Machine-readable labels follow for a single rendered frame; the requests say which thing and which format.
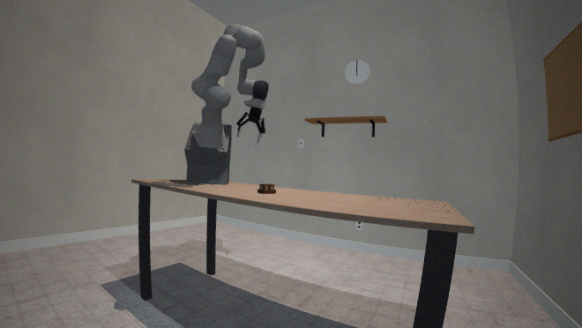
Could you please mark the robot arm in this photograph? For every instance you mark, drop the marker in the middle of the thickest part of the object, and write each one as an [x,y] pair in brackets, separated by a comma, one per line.
[210,132]

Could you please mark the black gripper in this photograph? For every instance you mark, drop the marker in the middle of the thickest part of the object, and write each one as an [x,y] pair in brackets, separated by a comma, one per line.
[254,112]

